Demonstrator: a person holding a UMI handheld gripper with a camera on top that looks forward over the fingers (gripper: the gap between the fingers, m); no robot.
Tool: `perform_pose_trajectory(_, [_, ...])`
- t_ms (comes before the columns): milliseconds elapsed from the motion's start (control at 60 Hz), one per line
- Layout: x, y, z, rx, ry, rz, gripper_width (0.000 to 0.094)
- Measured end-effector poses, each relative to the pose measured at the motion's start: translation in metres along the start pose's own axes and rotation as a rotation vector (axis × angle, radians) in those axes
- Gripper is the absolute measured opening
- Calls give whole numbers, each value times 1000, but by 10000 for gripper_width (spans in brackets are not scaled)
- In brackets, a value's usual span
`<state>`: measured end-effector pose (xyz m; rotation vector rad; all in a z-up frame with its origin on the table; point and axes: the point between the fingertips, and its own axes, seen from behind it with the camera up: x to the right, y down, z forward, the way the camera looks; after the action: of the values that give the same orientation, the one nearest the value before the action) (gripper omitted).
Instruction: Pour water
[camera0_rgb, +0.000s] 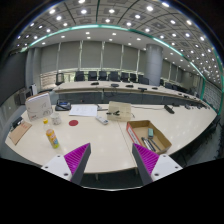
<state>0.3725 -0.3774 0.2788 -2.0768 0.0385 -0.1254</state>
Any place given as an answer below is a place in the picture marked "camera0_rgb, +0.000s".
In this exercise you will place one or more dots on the black tray with items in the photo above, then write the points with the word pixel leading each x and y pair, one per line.
pixel 62 106

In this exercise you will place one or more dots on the yellow plastic bottle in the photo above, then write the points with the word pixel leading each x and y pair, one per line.
pixel 50 133

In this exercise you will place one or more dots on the white paper sheets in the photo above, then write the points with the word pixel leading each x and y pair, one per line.
pixel 83 110

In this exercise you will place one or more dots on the black device on table right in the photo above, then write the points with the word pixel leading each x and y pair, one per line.
pixel 168 109

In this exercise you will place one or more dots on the black office chair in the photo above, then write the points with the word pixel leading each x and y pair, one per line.
pixel 79 76
pixel 114 76
pixel 102 76
pixel 92 76

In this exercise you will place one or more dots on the open brown cardboard box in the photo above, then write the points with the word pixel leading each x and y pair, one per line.
pixel 138 132

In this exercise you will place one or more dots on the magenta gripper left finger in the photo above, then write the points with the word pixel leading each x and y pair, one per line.
pixel 70 166

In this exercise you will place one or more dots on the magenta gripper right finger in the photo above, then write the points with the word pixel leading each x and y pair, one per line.
pixel 152 166

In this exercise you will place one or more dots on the teal phone in box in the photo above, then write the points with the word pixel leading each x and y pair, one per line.
pixel 150 133

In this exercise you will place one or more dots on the red round coaster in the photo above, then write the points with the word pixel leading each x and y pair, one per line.
pixel 73 123

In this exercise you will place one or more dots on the white remote control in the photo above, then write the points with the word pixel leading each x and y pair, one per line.
pixel 102 120

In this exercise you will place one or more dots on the brown cardboard piece on left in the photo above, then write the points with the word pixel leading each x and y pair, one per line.
pixel 19 132

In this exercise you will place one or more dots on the grey round pillar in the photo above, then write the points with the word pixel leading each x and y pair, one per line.
pixel 153 64

